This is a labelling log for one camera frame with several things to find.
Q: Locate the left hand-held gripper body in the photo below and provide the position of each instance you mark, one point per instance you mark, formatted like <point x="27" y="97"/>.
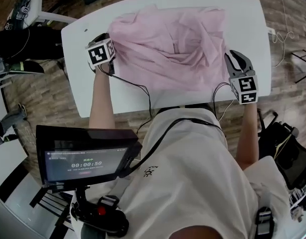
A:
<point x="100" y="55"/>

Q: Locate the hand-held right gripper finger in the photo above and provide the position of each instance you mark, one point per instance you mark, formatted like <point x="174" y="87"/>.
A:
<point x="230" y="65"/>
<point x="244" y="61"/>

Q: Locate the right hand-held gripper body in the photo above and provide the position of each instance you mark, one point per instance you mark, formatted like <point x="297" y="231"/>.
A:
<point x="245" y="88"/>

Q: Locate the pink robe garment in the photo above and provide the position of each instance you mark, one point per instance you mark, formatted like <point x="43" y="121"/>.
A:
<point x="168" y="56"/>

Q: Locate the person's right forearm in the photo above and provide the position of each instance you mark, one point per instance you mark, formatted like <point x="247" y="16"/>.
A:
<point x="247" y="136"/>

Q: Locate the person's left forearm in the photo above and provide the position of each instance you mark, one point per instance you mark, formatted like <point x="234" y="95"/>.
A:
<point x="102" y="101"/>

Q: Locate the white power strip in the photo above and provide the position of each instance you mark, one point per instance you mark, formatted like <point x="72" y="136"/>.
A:
<point x="271" y="31"/>

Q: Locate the large white table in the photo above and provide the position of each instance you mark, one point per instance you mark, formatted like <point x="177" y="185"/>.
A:
<point x="80" y="91"/>

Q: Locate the person's dark trousers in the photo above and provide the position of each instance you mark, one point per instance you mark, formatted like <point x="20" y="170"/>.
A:
<point x="188" y="107"/>

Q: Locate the black folding chair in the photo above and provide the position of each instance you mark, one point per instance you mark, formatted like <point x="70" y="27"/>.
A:
<point x="303" y="66"/>

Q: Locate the black bag yellow trim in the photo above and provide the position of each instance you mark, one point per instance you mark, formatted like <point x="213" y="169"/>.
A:
<point x="281" y="146"/>

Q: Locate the dark blue oval pad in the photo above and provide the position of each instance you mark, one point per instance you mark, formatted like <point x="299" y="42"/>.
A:
<point x="27" y="67"/>

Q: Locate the black office chair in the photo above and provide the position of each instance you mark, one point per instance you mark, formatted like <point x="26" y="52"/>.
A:
<point x="290" y="148"/>

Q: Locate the person's white t-shirt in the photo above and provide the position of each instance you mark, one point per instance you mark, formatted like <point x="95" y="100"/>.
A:
<point x="193" y="178"/>

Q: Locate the black monitor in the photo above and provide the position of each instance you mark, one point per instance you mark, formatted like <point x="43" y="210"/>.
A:
<point x="85" y="158"/>

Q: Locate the black monitor mount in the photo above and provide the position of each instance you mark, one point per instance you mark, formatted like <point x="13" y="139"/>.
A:
<point x="98" y="213"/>

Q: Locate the black metal frame chair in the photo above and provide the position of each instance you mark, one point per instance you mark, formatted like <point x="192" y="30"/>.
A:
<point x="43" y="203"/>

